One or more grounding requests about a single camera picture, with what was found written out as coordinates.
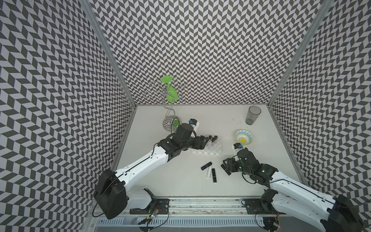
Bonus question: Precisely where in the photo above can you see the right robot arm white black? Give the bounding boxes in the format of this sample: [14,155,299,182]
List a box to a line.
[223,147,364,232]

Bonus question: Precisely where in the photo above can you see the clear plastic lipstick organizer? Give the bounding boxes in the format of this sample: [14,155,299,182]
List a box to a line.
[188,136,223,156]

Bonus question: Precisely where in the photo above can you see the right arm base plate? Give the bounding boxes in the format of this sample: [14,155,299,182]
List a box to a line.
[241,199,277,215]

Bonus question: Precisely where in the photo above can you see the patterned small bowl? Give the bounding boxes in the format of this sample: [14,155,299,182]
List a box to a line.
[235,129,254,145]

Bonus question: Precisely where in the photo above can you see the aluminium front rail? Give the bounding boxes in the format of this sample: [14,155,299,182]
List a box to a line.
[86,196,329,218]

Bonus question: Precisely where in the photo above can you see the wire jewelry tree green leaves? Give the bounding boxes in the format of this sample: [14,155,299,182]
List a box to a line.
[145,75,182,133]

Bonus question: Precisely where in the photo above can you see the grey translucent cup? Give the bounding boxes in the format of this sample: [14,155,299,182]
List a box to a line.
[245,105,261,125]

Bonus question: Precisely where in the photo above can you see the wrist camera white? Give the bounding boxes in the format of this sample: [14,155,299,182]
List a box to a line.
[189,119,200,132]
[232,143,243,156]

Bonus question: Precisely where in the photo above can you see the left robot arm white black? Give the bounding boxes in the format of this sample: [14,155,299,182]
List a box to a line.
[92,119,205,219]

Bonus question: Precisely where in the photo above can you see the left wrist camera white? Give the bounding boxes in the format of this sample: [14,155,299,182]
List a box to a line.
[189,119,200,132]

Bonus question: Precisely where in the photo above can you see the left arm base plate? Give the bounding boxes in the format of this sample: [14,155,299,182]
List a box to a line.
[129,199,170,215]

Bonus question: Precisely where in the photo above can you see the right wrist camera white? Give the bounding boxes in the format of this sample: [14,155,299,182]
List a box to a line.
[232,143,243,156]

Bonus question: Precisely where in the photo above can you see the black lipstick gold band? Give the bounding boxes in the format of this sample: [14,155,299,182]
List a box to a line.
[211,168,217,184]

